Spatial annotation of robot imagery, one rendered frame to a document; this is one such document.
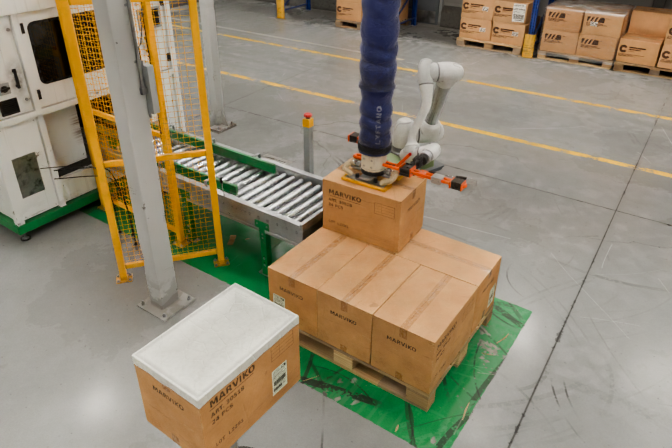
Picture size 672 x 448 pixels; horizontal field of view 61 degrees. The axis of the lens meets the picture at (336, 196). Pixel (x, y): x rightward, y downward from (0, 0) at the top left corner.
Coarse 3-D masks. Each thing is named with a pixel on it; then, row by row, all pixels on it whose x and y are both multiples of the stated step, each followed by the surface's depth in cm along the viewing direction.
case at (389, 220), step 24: (336, 192) 391; (360, 192) 380; (384, 192) 376; (408, 192) 376; (336, 216) 400; (360, 216) 389; (384, 216) 378; (408, 216) 383; (360, 240) 398; (384, 240) 386; (408, 240) 396
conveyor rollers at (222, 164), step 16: (160, 144) 538; (176, 144) 541; (176, 160) 511; (224, 160) 510; (224, 176) 480; (240, 176) 480; (256, 176) 482; (272, 176) 484; (240, 192) 457; (256, 192) 458; (272, 192) 460; (288, 192) 463; (320, 192) 457; (272, 208) 436; (288, 208) 438; (304, 208) 439; (320, 208) 441
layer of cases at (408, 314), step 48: (336, 240) 398; (432, 240) 399; (288, 288) 367; (336, 288) 352; (384, 288) 352; (432, 288) 353; (480, 288) 360; (336, 336) 359; (384, 336) 333; (432, 336) 316; (432, 384) 331
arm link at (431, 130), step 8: (440, 64) 396; (448, 64) 396; (456, 64) 399; (440, 72) 395; (448, 72) 395; (456, 72) 397; (440, 80) 399; (448, 80) 399; (456, 80) 401; (440, 88) 409; (448, 88) 408; (432, 96) 421; (440, 96) 414; (432, 104) 423; (440, 104) 421; (432, 112) 428; (440, 112) 429; (424, 120) 440; (432, 120) 434; (424, 128) 440; (432, 128) 438; (440, 128) 445; (424, 136) 443; (432, 136) 444; (440, 136) 447
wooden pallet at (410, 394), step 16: (304, 336) 390; (320, 352) 377; (336, 352) 365; (464, 352) 373; (352, 368) 363; (368, 368) 365; (448, 368) 352; (384, 384) 353; (400, 384) 354; (416, 400) 339; (432, 400) 341
